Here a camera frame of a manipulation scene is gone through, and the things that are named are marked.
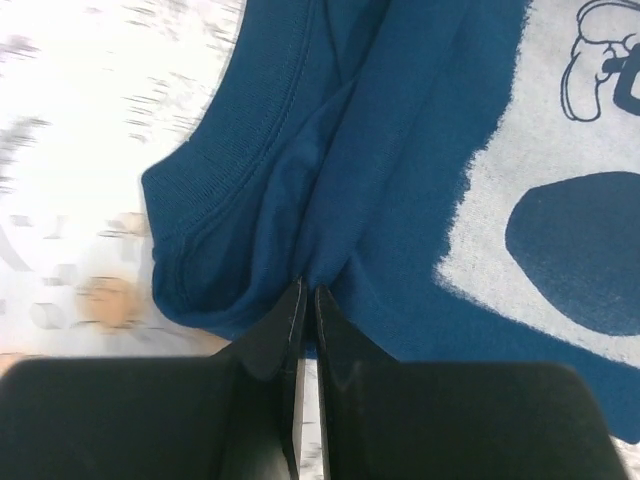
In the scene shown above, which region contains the floral patterned table mat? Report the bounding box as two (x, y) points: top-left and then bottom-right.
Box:
(1, 1), (638, 479)

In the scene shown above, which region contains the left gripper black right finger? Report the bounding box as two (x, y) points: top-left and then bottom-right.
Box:
(314, 287), (627, 479)

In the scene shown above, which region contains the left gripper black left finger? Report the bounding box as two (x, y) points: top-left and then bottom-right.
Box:
(1, 281), (308, 479)

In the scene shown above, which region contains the blue t shirt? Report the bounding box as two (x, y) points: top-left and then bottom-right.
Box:
(142, 1), (639, 443)

